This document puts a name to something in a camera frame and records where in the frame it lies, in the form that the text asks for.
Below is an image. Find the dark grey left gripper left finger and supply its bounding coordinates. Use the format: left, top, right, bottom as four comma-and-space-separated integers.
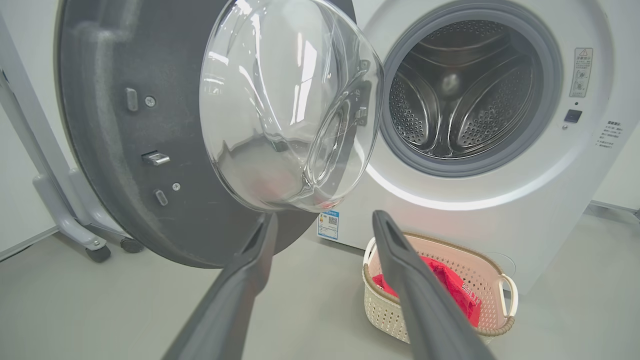
162, 212, 280, 360

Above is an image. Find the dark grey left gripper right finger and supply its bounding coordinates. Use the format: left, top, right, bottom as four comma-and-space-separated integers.
372, 209, 497, 360

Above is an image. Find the red jersey with white lettering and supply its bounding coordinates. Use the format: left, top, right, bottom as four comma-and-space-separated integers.
430, 260, 482, 328

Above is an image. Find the plain red garment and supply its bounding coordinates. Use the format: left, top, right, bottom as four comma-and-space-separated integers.
372, 256, 453, 301

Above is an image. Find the washing machine door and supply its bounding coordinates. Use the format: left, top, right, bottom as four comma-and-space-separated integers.
55, 0, 386, 269

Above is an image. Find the cream perforated laundry basket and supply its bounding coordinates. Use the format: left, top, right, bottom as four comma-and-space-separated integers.
362, 231, 519, 345

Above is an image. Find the white front-load washing machine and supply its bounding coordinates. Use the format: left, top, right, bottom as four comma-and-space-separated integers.
315, 0, 640, 296

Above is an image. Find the steel washing machine drum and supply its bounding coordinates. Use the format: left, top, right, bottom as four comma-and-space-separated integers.
389, 20, 544, 160

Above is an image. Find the blue energy label sticker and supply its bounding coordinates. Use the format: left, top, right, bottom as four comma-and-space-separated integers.
317, 210, 340, 241

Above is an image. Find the white partition panel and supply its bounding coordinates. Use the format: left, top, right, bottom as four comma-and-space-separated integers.
0, 0, 66, 261

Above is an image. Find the grey warning sticker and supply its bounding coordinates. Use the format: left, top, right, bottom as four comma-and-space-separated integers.
569, 47, 594, 98

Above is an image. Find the grey metal caster frame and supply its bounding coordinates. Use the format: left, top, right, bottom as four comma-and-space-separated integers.
0, 15, 147, 264

